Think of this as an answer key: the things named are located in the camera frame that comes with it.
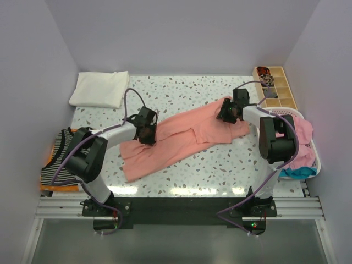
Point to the white laundry basket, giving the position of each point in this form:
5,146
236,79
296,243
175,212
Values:
293,112

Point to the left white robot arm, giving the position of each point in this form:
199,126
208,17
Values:
85,154

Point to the light pink garment in basket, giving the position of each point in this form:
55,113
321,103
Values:
306,156

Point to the black white striped shirt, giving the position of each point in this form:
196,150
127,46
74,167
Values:
55,167

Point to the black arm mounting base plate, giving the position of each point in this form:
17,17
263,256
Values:
125,213

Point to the blue garment in basket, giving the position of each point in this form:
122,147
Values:
298,174

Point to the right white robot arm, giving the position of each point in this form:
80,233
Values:
277,139

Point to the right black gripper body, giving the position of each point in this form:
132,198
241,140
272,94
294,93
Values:
235,105

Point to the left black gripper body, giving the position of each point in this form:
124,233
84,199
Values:
149,135

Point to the wooden compartment organizer box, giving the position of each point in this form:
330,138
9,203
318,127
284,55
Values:
278,96

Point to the folded white t shirt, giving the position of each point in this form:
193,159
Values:
96,89

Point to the rolled dark socks in organizer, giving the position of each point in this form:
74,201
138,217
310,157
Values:
265,75

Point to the salmon pink t shirt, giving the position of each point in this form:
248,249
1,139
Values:
178,137

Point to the aluminium rail frame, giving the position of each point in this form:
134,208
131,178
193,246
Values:
292,208

